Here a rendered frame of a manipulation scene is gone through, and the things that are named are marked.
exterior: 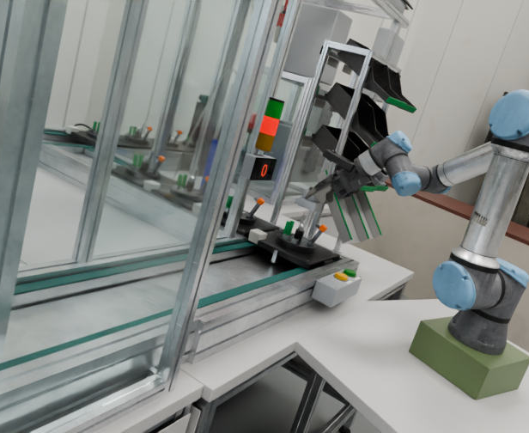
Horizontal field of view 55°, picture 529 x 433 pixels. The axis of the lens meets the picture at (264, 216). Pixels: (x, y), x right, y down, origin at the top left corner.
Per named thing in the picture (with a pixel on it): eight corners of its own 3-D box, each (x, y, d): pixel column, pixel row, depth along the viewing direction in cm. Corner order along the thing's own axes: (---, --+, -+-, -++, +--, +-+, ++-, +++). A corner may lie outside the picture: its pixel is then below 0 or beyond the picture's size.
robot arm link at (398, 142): (406, 145, 146) (395, 124, 150) (374, 166, 151) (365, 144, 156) (417, 155, 152) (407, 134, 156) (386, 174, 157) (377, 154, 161)
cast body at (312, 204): (319, 210, 169) (325, 191, 168) (313, 211, 166) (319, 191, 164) (298, 203, 173) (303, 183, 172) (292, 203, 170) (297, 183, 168)
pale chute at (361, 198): (373, 239, 208) (382, 234, 205) (356, 240, 198) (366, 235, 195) (349, 177, 215) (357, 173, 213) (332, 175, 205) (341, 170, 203)
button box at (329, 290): (356, 294, 164) (362, 277, 163) (331, 307, 146) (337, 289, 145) (337, 284, 167) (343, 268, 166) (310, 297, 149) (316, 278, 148)
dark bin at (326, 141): (373, 192, 191) (386, 178, 188) (355, 191, 181) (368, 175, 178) (329, 143, 204) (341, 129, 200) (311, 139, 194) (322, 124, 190)
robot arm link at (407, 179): (436, 185, 147) (422, 155, 153) (409, 180, 141) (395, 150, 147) (418, 200, 152) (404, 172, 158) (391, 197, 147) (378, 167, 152)
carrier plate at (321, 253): (338, 259, 177) (340, 254, 177) (308, 270, 157) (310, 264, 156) (282, 234, 189) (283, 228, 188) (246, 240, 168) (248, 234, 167)
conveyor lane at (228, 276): (330, 283, 180) (338, 257, 177) (170, 350, 108) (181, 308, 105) (264, 251, 193) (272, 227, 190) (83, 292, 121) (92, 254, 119)
